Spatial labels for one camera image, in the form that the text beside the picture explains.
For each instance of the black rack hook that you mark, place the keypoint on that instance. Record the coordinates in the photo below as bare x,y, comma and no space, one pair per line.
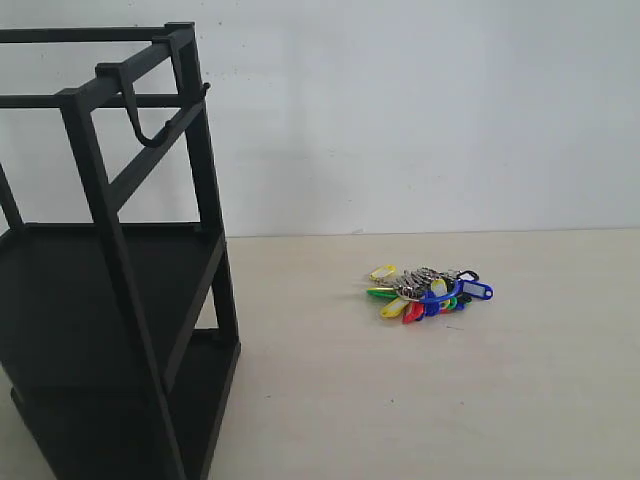
186,95
119,72

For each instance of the key ring with colourful tags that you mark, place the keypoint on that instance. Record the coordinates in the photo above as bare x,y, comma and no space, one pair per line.
423,292

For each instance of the black rear rack hook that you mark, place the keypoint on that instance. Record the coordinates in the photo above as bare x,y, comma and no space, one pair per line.
186,95

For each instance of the black front rack hook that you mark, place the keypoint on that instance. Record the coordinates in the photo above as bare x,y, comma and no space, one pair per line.
119,72

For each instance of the black metal shelf rack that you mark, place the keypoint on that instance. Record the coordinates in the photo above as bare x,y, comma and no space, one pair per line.
121,340

